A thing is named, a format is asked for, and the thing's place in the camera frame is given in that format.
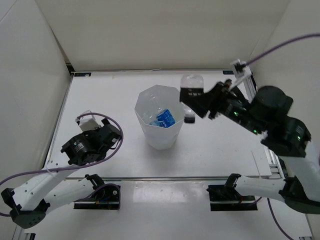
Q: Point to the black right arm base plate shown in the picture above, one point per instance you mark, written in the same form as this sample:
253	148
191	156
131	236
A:
223	199

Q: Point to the aluminium table rail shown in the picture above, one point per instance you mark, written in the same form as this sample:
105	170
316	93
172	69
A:
269	166
182	178

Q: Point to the white faceted paper bin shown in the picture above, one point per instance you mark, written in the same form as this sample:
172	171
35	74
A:
157	137

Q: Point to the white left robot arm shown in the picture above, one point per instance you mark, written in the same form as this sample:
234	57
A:
31	202

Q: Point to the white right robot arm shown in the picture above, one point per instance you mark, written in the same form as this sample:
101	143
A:
289	138

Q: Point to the clear bottle dark blue label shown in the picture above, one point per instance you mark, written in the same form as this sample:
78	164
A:
164	119

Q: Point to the clear bottle black label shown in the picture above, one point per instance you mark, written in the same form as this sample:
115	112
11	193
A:
190	86

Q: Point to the aluminium right table rail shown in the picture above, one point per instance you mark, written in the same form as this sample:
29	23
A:
269	166

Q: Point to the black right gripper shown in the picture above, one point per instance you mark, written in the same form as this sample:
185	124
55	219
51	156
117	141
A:
208	99

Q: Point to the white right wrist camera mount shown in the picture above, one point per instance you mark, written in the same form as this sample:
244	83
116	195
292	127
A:
241	71

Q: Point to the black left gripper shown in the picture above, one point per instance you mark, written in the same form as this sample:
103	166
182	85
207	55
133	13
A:
105	120

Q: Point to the clear unlabeled plastic bottle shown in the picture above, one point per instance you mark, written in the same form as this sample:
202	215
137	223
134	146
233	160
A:
151	108

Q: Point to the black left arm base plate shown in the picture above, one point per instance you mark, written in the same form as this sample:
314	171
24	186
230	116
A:
108	197

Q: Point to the aluminium front table rail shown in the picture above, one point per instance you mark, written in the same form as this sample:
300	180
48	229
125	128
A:
182	178

